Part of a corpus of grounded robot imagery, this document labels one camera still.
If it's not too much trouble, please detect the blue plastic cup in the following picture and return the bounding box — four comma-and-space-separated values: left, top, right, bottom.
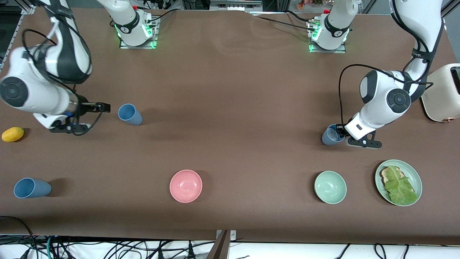
322, 124, 348, 146
14, 178, 52, 199
118, 104, 143, 126

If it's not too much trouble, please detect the green bowl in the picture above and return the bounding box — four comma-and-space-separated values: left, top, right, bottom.
314, 171, 348, 205

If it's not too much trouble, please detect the toast slice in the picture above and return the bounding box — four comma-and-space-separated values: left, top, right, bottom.
381, 166, 406, 187

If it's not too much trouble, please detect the yellow mango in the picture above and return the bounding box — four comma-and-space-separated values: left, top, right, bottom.
1, 127, 25, 143

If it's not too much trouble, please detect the green lettuce leaf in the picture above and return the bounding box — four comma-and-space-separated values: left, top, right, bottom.
385, 165, 419, 205

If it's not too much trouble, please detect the green plate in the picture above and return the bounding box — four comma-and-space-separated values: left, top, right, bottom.
375, 159, 423, 207

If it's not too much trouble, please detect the cream toaster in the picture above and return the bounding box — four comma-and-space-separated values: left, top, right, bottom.
421, 64, 460, 123

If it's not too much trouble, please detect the pink bowl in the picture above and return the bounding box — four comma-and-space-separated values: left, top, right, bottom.
170, 169, 203, 204

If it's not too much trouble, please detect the dark slanted beam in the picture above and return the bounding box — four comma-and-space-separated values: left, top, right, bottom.
206, 230, 230, 259

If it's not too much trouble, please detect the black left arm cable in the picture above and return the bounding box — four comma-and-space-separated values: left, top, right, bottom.
339, 64, 433, 126

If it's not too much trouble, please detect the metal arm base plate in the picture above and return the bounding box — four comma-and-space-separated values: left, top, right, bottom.
308, 21, 347, 54
119, 16, 159, 49

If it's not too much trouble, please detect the black base cable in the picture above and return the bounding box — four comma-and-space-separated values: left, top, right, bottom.
252, 10, 317, 31
146, 9, 177, 28

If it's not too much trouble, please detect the aluminium frame profile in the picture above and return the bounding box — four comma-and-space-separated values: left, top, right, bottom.
14, 0, 37, 15

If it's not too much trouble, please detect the black looped cable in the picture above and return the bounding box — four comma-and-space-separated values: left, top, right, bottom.
0, 216, 38, 259

